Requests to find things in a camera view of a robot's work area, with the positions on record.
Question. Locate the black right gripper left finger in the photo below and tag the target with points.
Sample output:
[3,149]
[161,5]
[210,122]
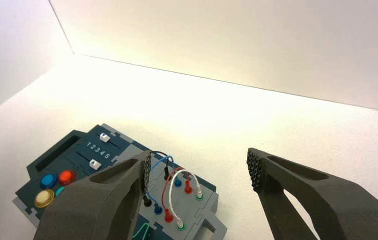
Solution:
[86,208]

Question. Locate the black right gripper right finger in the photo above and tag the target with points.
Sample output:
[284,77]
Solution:
[334,212]

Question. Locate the teal push button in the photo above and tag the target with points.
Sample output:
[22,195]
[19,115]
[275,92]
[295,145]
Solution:
[59,191]

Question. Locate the red push button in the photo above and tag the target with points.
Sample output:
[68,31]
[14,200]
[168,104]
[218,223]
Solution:
[66,177]

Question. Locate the yellow push button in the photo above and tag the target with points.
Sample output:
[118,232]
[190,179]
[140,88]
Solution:
[44,198]

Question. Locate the white slider knob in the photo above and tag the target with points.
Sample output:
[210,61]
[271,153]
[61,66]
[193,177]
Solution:
[95,164]
[104,137]

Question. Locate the blue push button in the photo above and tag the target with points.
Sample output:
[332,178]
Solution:
[48,180]

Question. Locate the blue grey task board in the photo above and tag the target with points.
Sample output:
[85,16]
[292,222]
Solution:
[76,150]

